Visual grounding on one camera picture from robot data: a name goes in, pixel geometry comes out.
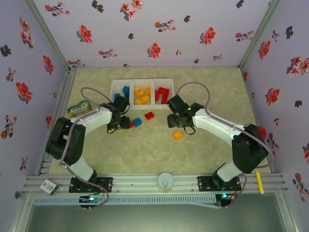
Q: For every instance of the blue lego brick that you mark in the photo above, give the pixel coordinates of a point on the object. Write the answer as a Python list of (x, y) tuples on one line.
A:
[(125, 90), (117, 96), (136, 122)]

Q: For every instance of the red lego brick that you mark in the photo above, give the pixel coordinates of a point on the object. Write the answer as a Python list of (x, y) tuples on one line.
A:
[(131, 124), (157, 96), (149, 115), (162, 91), (164, 99)]

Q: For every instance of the yellow lego brick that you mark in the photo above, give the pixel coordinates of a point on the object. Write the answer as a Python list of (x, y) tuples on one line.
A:
[(138, 101), (178, 135), (144, 98), (148, 90), (138, 91)]

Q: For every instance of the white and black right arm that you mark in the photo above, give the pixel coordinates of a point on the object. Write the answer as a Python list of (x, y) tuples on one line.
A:
[(217, 125)]

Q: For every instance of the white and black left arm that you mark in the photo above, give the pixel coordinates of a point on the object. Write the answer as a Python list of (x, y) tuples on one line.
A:
[(96, 117)]

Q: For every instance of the white plastic bin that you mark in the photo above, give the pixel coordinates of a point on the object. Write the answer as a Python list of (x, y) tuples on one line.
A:
[(142, 83), (164, 82), (116, 85)]

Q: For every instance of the green snack bag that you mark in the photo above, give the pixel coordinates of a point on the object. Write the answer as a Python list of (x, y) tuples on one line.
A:
[(78, 110)]

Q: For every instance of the white round cap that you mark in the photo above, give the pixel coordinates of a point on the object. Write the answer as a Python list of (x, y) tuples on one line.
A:
[(165, 180)]

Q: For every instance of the red round object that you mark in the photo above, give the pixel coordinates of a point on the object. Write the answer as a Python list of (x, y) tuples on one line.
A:
[(262, 131)]

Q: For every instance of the circuit board with green light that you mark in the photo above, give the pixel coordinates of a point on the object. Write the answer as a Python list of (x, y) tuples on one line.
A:
[(90, 199), (224, 196)]

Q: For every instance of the white box with red logo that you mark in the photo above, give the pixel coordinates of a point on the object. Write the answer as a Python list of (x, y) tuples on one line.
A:
[(49, 187)]

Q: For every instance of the yellow marker pen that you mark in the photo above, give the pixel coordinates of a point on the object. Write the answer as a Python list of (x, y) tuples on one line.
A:
[(260, 182)]

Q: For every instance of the thin aluminium frame rail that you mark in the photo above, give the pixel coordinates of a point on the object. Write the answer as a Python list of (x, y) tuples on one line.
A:
[(154, 65)]

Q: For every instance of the aluminium frame side rail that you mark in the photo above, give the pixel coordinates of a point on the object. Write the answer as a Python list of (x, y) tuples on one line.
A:
[(64, 94)]

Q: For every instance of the wide aluminium frame rail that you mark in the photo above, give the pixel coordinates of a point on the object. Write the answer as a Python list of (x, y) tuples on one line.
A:
[(135, 183)]

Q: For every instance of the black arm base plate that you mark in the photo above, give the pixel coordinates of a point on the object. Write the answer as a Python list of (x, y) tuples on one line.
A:
[(205, 183), (106, 184)]

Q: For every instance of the aluminium frame post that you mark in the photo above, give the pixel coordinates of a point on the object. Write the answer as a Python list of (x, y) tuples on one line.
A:
[(257, 36), (50, 36)]

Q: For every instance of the aluminium frame leg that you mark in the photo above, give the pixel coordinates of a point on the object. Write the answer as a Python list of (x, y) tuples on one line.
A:
[(18, 217), (288, 217)]

